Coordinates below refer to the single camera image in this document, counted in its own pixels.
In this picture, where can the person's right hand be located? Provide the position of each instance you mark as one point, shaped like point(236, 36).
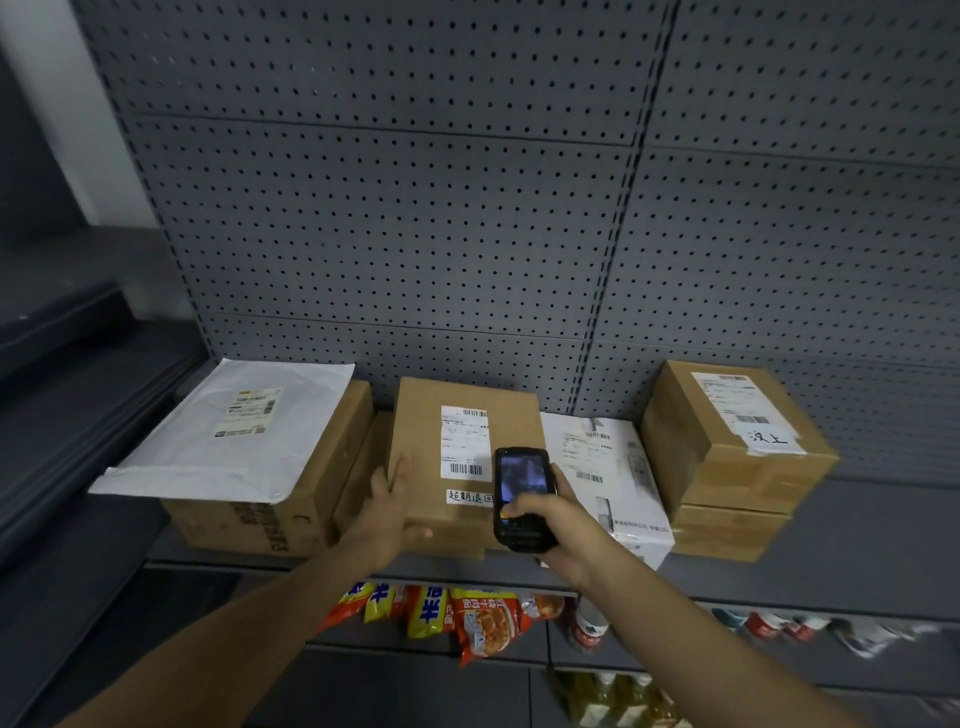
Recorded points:
point(581, 547)

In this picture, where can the person's left hand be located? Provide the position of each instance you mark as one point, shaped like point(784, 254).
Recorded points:
point(379, 532)

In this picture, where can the large brown printed carton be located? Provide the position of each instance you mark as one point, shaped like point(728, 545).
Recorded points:
point(315, 487)

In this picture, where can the white printed carton box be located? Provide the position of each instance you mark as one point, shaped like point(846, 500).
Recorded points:
point(600, 465)

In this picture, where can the black handheld barcode scanner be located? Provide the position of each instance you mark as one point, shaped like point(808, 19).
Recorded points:
point(525, 476)

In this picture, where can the brown box top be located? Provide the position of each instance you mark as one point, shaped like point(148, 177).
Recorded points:
point(420, 420)

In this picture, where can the small brown box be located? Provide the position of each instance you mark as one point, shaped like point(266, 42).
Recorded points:
point(727, 532)

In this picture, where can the small brown box handwritten label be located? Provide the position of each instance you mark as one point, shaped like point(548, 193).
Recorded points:
point(690, 435)

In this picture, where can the white mailer envelope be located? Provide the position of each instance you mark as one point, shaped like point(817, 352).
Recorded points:
point(225, 442)

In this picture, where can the grey pegboard shelf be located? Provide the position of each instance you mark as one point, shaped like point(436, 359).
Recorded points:
point(450, 225)

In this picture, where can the person's left forearm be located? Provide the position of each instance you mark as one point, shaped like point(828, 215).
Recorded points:
point(225, 652)

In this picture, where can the person's right forearm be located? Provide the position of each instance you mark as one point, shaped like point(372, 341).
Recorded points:
point(712, 660)

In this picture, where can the clear water bottle red label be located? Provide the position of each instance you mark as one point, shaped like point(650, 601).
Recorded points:
point(591, 626)

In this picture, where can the pile of red snack packets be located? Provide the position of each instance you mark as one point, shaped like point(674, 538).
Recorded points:
point(480, 619)

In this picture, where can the cluster of yellow drink bottles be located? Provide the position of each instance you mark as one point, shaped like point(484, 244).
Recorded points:
point(615, 701)

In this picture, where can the row of red label bottles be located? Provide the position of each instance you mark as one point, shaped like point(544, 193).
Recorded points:
point(772, 626)

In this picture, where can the dark grey side shelving unit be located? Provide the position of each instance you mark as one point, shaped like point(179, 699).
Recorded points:
point(67, 420)

